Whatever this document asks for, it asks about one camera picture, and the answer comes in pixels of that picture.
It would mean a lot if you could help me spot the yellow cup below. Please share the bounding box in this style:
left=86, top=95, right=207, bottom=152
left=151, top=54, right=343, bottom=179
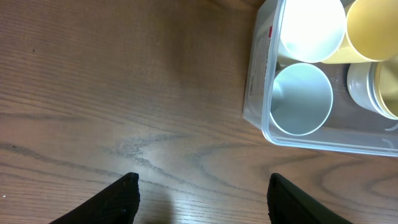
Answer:
left=323, top=0, right=397, bottom=64

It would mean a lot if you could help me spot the grey cup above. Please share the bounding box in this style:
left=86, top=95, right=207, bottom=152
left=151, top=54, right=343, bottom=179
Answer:
left=271, top=63, right=333, bottom=136

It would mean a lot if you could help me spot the white cup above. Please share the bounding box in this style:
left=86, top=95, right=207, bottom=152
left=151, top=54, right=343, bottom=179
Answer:
left=278, top=0, right=346, bottom=63

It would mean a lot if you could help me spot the white bowl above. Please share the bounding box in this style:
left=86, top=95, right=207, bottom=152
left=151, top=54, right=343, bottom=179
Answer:
left=346, top=62, right=397, bottom=120

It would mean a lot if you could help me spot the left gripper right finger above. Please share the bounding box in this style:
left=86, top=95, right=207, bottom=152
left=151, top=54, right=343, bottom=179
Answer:
left=267, top=173, right=351, bottom=224

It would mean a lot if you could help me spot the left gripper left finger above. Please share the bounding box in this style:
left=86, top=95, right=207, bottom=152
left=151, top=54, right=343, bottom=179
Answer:
left=51, top=172, right=140, bottom=224

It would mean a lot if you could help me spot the yellow bowl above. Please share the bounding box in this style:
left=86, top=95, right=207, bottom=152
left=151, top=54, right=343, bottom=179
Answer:
left=374, top=57, right=397, bottom=119

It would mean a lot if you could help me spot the clear plastic container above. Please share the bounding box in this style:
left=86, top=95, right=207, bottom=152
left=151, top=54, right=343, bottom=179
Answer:
left=243, top=0, right=397, bottom=157

